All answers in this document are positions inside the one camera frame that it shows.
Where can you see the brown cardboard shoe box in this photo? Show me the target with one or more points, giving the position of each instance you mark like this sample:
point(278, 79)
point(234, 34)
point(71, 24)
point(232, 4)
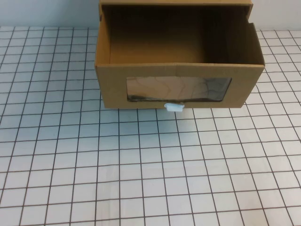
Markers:
point(113, 87)

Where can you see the white plastic box tab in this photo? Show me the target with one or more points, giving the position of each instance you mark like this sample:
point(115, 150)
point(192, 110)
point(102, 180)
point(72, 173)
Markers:
point(174, 108)

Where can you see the white black-grid table cloth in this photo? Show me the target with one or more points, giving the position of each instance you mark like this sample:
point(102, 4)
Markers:
point(70, 164)

